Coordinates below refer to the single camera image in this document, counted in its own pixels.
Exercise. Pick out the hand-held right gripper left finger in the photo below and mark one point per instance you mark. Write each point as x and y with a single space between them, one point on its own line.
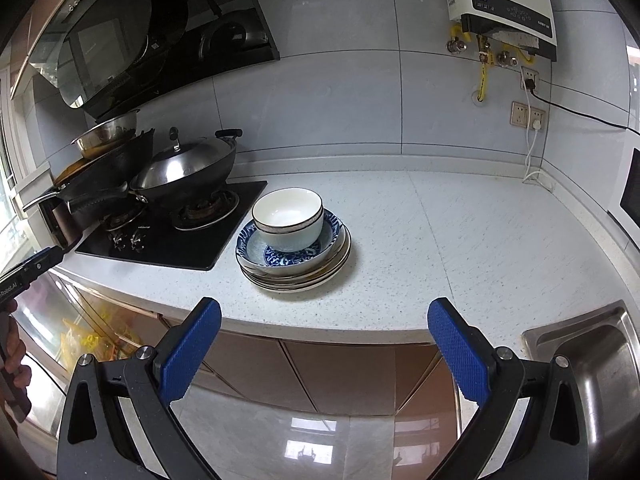
192 350

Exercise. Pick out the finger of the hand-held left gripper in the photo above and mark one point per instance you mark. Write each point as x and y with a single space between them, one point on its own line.
42 260

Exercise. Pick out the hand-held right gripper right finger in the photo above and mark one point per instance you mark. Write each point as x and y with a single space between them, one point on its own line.
457 350

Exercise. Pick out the blue floral ceramic bowl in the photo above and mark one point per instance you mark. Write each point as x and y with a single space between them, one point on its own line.
260 255

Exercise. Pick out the small brown-rimmed white bowl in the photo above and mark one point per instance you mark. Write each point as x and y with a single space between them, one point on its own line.
287 210

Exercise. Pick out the person's left hand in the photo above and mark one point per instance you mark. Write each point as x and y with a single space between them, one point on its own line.
20 375

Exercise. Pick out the black glass gas stove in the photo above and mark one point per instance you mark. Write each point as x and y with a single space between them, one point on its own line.
200 250

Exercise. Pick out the black frying pan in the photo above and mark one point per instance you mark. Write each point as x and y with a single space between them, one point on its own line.
100 170

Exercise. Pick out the stainless steel sink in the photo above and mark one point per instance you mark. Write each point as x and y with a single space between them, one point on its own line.
600 360

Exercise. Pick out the steel basin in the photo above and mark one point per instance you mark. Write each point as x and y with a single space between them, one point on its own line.
107 132

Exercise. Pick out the black wok with lid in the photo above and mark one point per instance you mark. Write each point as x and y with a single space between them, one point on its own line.
175 170

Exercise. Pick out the white microwave oven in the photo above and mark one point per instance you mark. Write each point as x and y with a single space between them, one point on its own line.
631 195

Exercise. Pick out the black range hood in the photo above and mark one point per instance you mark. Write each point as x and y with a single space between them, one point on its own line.
150 20

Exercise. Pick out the metal pipe valve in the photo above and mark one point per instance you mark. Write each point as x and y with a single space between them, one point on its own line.
509 60
456 46

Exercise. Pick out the double wall socket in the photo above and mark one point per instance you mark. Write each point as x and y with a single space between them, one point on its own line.
520 115

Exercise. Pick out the single wall socket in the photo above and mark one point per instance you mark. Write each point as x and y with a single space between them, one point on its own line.
531 74

